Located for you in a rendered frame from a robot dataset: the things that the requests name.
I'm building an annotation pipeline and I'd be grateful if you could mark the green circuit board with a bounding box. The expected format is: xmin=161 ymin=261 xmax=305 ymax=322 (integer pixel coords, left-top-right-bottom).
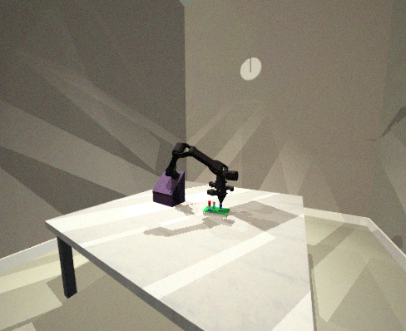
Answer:
xmin=203 ymin=201 xmax=230 ymax=217

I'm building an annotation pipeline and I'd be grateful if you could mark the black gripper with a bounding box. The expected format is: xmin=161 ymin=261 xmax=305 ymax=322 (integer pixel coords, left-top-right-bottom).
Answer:
xmin=207 ymin=180 xmax=234 ymax=204

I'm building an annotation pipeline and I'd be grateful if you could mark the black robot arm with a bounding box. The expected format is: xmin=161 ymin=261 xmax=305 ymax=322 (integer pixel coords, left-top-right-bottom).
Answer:
xmin=165 ymin=142 xmax=239 ymax=180

